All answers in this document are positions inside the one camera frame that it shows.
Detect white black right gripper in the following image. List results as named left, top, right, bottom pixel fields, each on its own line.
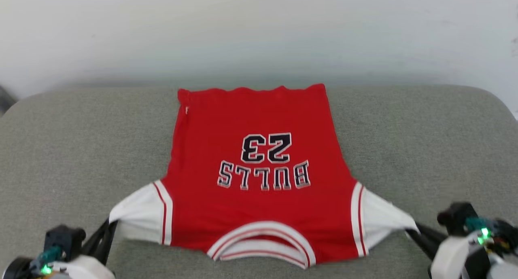
left=405, top=222, right=484, bottom=279

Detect red Bulls 23 jersey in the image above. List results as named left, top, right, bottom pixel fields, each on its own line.
left=108, top=83, right=419, bottom=269

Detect grey fabric sofa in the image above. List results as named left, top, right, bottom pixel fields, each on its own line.
left=0, top=84, right=518, bottom=279

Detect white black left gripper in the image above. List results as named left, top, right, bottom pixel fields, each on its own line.
left=51, top=218, right=119, bottom=279

